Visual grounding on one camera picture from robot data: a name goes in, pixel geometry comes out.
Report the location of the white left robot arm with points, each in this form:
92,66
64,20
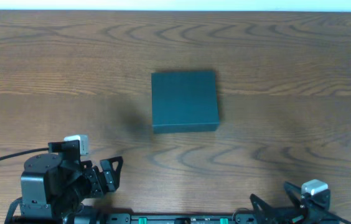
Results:
54,186

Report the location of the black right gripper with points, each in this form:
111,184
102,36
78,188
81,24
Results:
290,210

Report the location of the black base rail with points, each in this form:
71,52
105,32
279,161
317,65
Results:
125,218

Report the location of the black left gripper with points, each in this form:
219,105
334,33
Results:
99,178

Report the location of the black box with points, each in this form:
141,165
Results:
184,102

